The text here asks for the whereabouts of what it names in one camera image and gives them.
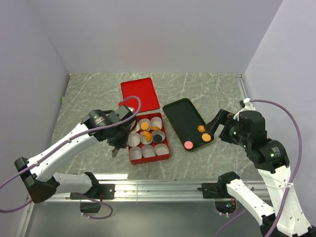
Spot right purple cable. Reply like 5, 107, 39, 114
214, 98, 302, 237

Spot aluminium rail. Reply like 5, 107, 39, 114
26, 180, 277, 203

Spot purple cable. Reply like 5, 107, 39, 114
0, 96, 142, 219
214, 98, 302, 237

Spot paper cup front right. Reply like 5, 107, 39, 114
154, 143, 169, 156

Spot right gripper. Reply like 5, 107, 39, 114
203, 107, 249, 147

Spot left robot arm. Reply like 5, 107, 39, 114
14, 106, 136, 203

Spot paper cup back right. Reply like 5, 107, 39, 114
150, 117, 163, 130

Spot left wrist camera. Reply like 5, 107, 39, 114
114, 102, 135, 120

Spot paper cup back middle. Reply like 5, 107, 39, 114
139, 118, 151, 131

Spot red tin lid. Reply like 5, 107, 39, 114
120, 78, 160, 113

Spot paper cup back left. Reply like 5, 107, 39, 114
133, 122, 140, 132

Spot red tin box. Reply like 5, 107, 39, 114
128, 113, 170, 165

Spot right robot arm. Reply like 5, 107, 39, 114
206, 109, 316, 237

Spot round orange cookie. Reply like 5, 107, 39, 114
201, 133, 212, 142

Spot paper cup centre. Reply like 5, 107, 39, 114
140, 131, 152, 145

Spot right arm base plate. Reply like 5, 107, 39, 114
197, 183, 232, 199

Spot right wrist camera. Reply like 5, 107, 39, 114
233, 98, 256, 120

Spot paper cup front middle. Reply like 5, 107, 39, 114
141, 145, 156, 158

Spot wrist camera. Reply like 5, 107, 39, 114
233, 98, 256, 120
114, 102, 135, 120

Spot round waffle cookie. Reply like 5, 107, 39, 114
140, 122, 150, 131

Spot metal tongs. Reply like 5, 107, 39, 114
112, 147, 119, 158

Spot paper cup front left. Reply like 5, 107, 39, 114
129, 147, 142, 160

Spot fish shaped cookie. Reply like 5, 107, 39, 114
143, 131, 152, 142

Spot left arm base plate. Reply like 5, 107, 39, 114
70, 183, 116, 200

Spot black round cookie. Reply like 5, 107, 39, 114
153, 134, 163, 143

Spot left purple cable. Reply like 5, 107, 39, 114
0, 96, 142, 219

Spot black tray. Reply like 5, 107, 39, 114
162, 98, 215, 152

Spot paper cup middle left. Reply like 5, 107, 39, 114
128, 132, 140, 147

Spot swirl star cookie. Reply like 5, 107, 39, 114
197, 125, 206, 133

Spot pink round cookie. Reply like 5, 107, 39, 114
184, 141, 194, 150

